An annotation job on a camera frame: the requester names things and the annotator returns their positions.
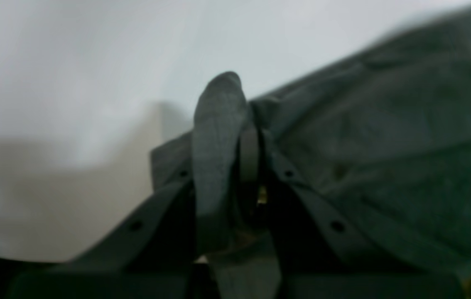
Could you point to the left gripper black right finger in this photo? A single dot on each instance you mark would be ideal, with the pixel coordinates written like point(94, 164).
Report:
point(321, 254)

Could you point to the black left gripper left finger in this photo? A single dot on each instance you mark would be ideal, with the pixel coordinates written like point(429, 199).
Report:
point(148, 256)

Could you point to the dark grey t-shirt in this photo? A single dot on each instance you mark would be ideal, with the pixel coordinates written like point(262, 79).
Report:
point(384, 135)

